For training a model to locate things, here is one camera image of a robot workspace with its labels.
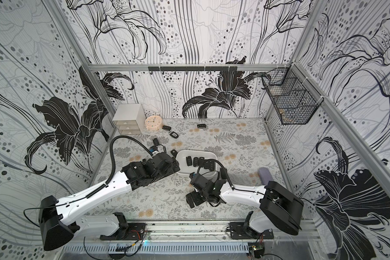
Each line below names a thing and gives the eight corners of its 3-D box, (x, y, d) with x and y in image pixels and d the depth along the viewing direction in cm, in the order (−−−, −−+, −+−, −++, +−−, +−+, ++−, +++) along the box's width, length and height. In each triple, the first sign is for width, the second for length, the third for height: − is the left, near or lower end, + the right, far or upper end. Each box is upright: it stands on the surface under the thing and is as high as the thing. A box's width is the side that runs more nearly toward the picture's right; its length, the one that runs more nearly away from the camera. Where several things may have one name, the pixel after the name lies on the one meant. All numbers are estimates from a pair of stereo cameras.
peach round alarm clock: (144, 130, 115) (143, 127, 112) (148, 118, 123) (146, 115, 120) (160, 130, 115) (159, 127, 112) (163, 118, 122) (162, 115, 120)
